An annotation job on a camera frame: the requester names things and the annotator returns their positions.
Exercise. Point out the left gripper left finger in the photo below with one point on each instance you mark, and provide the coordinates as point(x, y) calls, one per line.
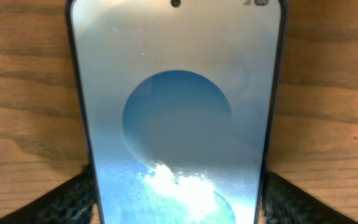
point(70, 203)

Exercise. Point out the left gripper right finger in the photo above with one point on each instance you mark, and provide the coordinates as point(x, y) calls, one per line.
point(285, 203)

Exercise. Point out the blue Samsung Galaxy smartphone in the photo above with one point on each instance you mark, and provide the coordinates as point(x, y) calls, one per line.
point(177, 101)

